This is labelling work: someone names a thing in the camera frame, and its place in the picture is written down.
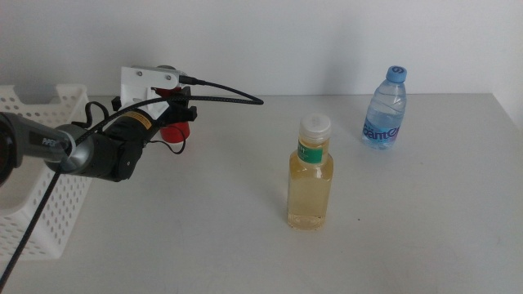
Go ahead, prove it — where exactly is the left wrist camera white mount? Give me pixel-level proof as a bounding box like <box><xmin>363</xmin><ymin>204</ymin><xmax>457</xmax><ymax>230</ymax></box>
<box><xmin>120</xmin><ymin>65</ymin><xmax>181</xmax><ymax>123</ymax></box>

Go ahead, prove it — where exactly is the yellow tea bottle white cap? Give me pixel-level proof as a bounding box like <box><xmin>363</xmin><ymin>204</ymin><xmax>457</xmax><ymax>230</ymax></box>
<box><xmin>287</xmin><ymin>113</ymin><xmax>334</xmax><ymax>231</ymax></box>

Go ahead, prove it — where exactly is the clear water bottle blue cap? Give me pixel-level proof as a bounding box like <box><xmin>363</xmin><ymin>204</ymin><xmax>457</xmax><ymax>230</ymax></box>
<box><xmin>361</xmin><ymin>65</ymin><xmax>408</xmax><ymax>150</ymax></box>

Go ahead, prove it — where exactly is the black braided left camera cable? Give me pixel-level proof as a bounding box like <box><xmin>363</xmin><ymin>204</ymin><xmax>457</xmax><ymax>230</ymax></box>
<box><xmin>0</xmin><ymin>75</ymin><xmax>265</xmax><ymax>289</ymax></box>

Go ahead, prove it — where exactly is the white perforated plastic basket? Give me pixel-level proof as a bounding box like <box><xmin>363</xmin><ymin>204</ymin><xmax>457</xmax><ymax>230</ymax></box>
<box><xmin>0</xmin><ymin>84</ymin><xmax>93</xmax><ymax>261</ymax></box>

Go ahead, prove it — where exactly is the red soda can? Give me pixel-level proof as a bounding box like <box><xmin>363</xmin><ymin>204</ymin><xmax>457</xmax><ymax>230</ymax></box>
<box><xmin>150</xmin><ymin>64</ymin><xmax>192</xmax><ymax>145</ymax></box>

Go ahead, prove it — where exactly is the thin black left arm wire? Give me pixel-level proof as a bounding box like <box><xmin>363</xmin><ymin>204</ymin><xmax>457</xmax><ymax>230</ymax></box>
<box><xmin>71</xmin><ymin>100</ymin><xmax>187</xmax><ymax>155</ymax></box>

